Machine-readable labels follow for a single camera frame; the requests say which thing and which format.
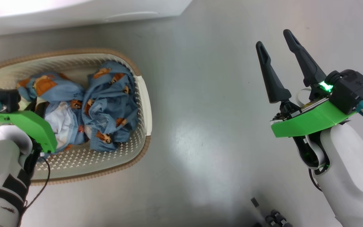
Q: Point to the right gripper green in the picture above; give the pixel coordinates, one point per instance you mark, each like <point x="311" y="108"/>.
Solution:
<point x="310" y="121"/>

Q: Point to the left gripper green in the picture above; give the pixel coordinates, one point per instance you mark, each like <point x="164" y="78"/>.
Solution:
<point x="30" y="123"/>

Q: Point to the blue garment with white lining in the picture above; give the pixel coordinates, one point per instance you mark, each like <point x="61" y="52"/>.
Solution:
<point x="61" y="123"/>

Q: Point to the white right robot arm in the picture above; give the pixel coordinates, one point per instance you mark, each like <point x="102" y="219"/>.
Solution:
<point x="351" y="170"/>

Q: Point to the cream perforated laundry basket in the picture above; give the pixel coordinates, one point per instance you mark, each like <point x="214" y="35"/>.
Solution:
<point x="106" y="164"/>

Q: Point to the white front-load washing machine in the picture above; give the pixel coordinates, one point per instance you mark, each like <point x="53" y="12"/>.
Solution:
<point x="74" y="15"/>

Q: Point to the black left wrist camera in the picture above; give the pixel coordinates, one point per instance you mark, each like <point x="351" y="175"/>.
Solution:
<point x="3" y="99"/>

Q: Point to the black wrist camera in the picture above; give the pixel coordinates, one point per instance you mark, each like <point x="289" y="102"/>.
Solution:
<point x="3" y="99"/>
<point x="351" y="90"/>

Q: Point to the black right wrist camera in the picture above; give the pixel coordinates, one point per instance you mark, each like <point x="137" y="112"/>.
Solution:
<point x="351" y="90"/>

